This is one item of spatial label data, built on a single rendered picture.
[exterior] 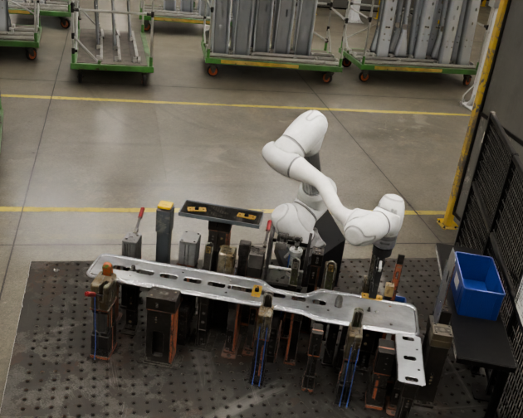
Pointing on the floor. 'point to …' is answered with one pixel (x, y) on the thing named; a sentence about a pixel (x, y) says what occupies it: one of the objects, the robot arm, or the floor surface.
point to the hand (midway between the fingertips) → (373, 289)
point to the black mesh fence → (481, 392)
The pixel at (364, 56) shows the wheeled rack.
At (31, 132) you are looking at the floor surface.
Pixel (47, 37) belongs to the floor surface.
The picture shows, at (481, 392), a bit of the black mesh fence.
